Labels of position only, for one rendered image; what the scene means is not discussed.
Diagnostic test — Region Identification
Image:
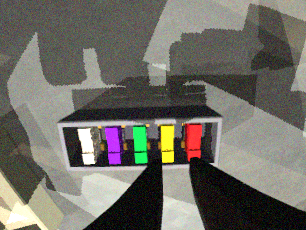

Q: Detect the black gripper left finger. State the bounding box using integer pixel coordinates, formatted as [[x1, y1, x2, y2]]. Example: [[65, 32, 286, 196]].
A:
[[82, 159, 164, 230]]

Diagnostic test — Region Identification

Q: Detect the cream open tray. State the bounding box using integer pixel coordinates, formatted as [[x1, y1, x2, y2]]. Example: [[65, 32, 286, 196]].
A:
[[0, 124, 65, 230]]

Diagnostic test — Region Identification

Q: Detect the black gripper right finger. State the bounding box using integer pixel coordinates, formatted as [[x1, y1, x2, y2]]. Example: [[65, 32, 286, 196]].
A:
[[189, 156, 306, 230]]

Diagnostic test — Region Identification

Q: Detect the green fuse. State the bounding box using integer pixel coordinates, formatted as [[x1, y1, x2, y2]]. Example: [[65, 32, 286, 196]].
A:
[[133, 124, 148, 163]]

